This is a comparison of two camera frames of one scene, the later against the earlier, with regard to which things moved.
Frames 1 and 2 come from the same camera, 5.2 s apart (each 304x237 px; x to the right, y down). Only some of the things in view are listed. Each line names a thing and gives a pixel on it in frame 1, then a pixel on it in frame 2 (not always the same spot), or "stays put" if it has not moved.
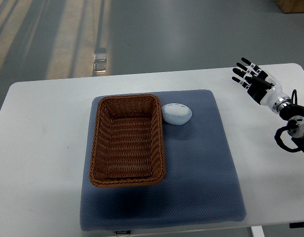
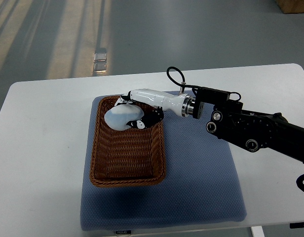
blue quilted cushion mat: [200, 184] stays put
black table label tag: [123, 232] stays put
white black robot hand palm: [267, 97] → [179, 103]
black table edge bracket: [299, 224] stays put
